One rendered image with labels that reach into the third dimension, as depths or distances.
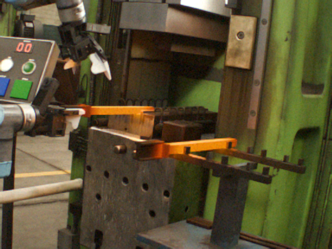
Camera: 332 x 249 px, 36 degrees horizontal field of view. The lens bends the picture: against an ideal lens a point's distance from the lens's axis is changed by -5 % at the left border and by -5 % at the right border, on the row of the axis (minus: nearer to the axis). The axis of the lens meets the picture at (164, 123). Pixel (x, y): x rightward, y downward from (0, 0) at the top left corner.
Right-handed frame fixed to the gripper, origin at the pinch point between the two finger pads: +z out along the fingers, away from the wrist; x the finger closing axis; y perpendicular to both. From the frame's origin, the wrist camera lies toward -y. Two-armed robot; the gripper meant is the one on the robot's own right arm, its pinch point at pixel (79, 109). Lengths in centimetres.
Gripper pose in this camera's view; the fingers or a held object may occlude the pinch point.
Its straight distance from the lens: 158.1
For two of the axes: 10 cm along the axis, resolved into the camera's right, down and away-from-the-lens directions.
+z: 5.8, -0.3, 8.1
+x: 8.0, 1.8, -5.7
